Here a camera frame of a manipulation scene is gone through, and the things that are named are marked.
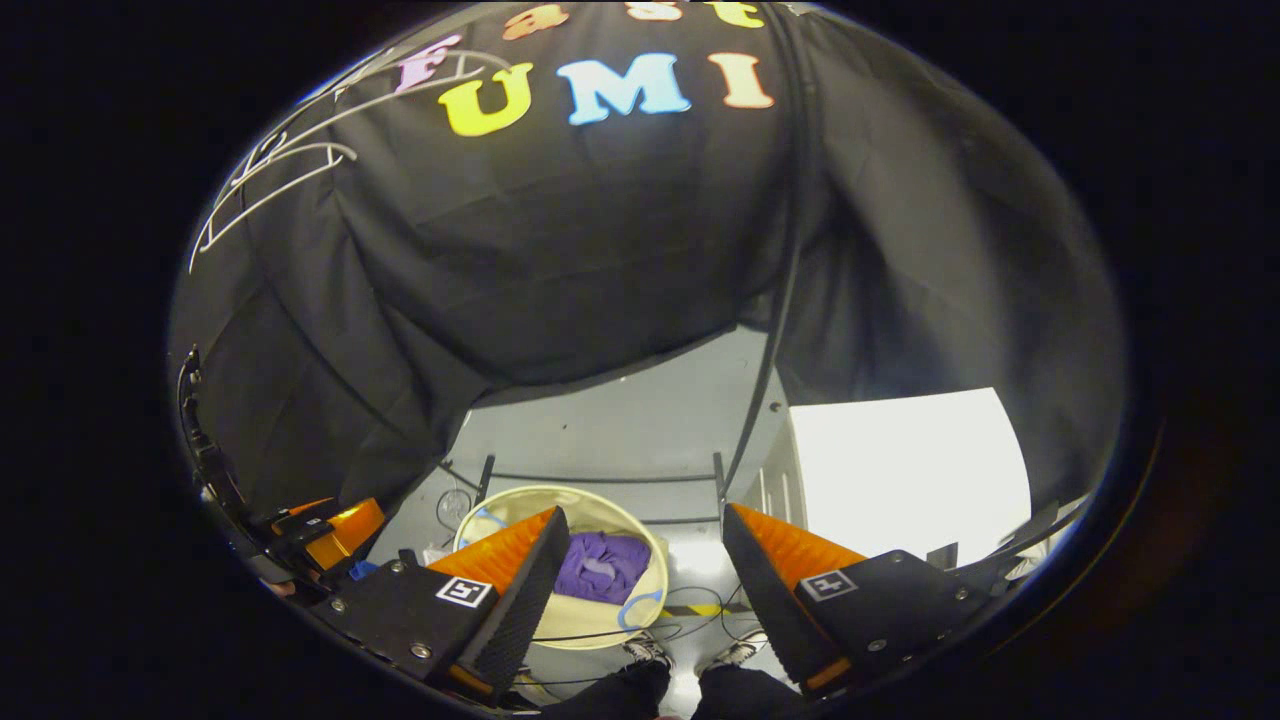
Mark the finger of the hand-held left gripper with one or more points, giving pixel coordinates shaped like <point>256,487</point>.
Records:
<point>305,505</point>
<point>355,525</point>

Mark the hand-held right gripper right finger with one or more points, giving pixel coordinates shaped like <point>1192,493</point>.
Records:
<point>770,610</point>

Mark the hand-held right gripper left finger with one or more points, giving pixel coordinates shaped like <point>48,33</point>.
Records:
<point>525,610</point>

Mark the purple knit cardigan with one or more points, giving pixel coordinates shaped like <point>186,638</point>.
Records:
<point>620,555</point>

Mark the cream round laundry hamper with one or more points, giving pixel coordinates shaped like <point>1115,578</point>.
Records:
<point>610,515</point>

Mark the white plastic hanger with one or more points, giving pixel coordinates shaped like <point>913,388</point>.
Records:
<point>400,92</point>
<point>345,155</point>

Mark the black clothes rack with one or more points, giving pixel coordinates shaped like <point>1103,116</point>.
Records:
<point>790,250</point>

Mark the blue object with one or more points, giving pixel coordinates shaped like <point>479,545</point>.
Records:
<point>363,570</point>

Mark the person's right shoe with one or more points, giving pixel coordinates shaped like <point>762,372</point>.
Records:
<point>738,652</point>

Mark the person's shoe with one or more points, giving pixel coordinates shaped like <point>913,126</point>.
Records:
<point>738,652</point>
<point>648,652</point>

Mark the yellow black floor tape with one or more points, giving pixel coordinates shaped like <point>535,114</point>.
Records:
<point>690,609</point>

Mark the person's right leg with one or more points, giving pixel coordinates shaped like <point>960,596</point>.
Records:
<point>750,698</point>

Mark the person's leg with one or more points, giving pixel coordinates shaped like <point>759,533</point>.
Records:
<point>620,695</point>
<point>750,698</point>

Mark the person's left leg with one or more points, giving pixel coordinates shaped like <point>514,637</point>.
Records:
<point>620,695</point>

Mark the person's left shoe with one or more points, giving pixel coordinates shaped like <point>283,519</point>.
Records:
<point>648,652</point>

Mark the white box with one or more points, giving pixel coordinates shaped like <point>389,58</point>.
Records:
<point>900,470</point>

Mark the black backdrop cloth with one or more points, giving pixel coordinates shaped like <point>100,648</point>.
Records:
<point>550,250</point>

